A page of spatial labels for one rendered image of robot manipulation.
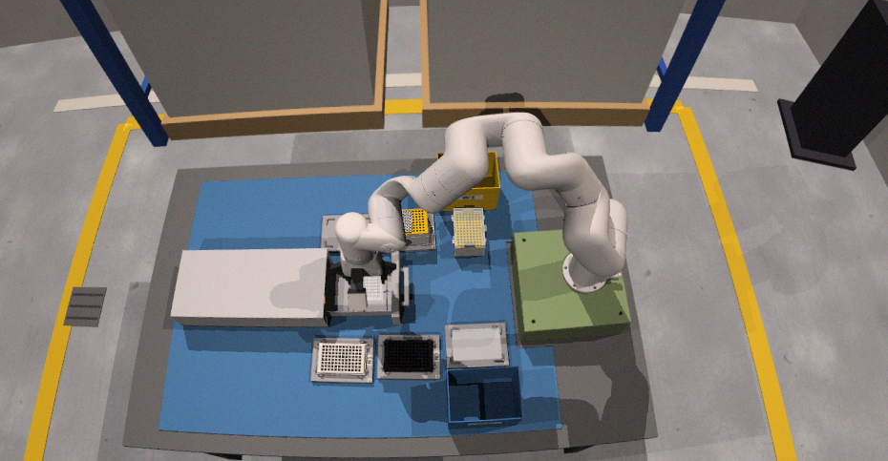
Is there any blue bench mat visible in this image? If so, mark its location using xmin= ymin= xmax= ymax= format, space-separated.
xmin=159 ymin=172 xmax=562 ymax=438

